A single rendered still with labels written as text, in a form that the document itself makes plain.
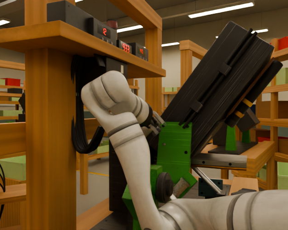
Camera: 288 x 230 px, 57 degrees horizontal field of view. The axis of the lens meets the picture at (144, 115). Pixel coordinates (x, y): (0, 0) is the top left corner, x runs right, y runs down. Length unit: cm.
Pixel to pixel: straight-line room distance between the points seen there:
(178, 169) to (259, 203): 55
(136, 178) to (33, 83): 49
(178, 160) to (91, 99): 45
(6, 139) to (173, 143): 52
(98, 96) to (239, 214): 34
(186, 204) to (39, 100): 53
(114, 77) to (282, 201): 36
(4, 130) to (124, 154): 43
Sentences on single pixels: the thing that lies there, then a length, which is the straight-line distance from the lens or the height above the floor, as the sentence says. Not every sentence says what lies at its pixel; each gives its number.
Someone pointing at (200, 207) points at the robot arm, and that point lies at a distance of 53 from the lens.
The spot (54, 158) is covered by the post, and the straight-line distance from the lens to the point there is 88.
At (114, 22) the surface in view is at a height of 172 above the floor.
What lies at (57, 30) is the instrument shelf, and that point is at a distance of 73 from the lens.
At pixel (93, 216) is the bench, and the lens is 118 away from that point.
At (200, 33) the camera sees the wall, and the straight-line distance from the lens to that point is 1074.
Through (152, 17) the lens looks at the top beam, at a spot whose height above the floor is 188.
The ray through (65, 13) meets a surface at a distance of 84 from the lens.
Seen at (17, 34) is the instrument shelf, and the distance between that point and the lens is 82.
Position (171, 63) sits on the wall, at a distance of 1099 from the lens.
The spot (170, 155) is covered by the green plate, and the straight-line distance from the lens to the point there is 92.
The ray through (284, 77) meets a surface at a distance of 397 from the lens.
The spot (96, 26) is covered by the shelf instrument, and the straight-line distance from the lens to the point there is 93.
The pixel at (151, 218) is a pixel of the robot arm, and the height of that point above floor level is 111.
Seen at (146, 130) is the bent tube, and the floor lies 125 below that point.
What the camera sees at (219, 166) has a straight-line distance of 102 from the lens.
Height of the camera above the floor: 131
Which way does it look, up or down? 1 degrees down
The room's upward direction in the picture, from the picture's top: straight up
